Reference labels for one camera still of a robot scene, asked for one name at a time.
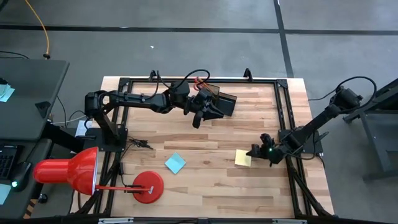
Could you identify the black side desk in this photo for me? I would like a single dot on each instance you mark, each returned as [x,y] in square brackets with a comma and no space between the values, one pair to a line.
[31,93]

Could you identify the white paper sheet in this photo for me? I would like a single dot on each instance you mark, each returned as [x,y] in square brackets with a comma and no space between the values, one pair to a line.
[82,129]

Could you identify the red desk lamp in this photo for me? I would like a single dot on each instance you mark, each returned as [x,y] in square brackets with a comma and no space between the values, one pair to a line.
[71,171]

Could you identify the black metal table frame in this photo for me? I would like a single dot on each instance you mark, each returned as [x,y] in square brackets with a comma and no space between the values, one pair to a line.
[280,99]

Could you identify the black metal stand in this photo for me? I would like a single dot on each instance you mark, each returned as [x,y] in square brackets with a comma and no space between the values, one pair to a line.
[373,130]

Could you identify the yellow sticky note pad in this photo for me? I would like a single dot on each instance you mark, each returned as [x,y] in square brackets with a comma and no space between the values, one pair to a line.
[242,157]

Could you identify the black computer mouse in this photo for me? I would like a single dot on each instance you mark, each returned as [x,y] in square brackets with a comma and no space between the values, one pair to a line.
[21,177]

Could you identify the black keyboard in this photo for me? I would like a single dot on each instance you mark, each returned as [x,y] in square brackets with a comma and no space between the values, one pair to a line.
[7,161]

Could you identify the blue sticky note pad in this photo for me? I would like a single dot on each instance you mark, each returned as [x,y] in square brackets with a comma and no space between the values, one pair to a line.
[175,162]

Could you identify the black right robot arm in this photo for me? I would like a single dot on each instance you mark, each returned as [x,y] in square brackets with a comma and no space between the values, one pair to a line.
[323,119]

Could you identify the black mesh desk organizer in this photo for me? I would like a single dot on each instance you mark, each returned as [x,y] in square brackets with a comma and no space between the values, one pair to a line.
[228,104]

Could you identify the yellow pencil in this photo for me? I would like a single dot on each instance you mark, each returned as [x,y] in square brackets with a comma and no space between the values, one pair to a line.
[203,84]
[206,88]

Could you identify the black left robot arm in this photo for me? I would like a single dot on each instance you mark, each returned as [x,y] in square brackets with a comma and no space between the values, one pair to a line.
[140,101]

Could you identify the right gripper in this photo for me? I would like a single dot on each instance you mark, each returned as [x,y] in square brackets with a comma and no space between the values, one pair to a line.
[273,154]

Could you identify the blue paper notes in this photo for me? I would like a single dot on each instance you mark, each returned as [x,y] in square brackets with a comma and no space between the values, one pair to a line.
[6,93]

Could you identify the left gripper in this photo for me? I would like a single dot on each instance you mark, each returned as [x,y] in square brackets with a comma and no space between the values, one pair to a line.
[199,99]

